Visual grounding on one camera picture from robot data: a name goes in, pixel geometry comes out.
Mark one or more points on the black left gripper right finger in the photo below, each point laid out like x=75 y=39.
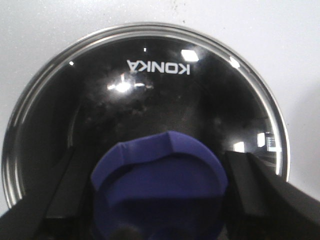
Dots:
x=260 y=205

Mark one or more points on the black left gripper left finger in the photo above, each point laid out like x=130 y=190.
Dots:
x=53 y=209

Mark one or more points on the glass lid with purple knob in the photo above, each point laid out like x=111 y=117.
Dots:
x=158 y=106

